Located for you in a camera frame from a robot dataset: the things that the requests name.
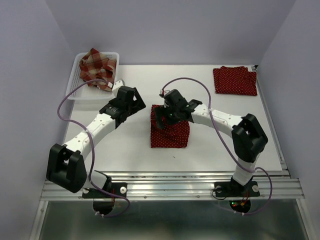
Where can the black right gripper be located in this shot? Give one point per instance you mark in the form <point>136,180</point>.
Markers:
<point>159,112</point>

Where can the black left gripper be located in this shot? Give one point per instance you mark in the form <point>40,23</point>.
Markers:
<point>138,104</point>

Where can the red polka dot skirt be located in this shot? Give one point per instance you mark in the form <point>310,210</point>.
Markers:
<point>172,136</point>
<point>235,81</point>

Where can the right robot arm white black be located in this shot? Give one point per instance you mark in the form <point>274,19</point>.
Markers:
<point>248,137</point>

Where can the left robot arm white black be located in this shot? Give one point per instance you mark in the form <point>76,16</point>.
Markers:
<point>66,163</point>

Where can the white plastic basket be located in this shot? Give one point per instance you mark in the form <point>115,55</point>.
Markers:
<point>88,93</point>

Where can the plaid red beige skirt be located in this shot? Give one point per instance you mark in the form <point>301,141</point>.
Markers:
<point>99,68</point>

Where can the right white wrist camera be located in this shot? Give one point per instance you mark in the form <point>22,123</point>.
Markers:
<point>163,93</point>

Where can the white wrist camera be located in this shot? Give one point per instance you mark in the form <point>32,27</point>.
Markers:
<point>163,93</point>
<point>116,86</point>

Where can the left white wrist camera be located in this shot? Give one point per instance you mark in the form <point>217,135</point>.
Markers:
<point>116,86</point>

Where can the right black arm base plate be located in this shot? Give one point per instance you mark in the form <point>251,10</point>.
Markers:
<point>230,189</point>

